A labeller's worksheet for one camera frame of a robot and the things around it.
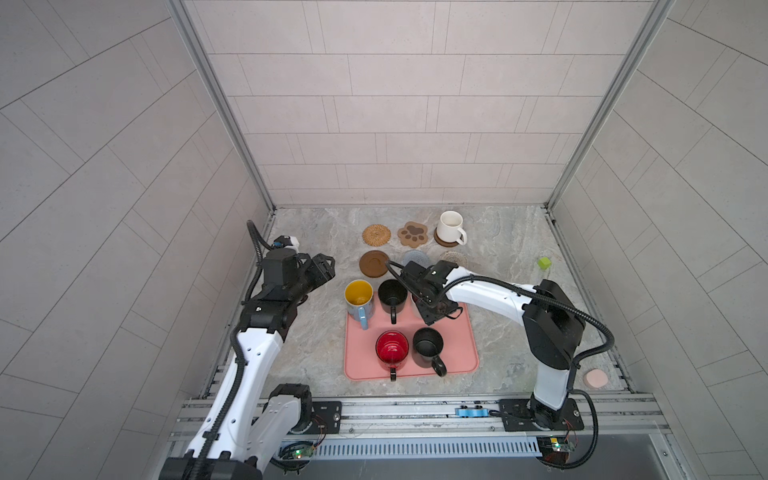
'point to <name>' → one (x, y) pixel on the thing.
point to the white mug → (449, 228)
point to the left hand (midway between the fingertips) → (333, 258)
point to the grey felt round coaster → (417, 256)
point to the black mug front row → (428, 342)
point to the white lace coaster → (454, 256)
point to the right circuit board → (555, 448)
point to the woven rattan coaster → (376, 235)
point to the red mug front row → (392, 347)
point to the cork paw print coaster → (413, 234)
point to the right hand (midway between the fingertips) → (432, 317)
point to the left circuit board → (296, 450)
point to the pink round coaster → (597, 378)
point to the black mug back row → (393, 294)
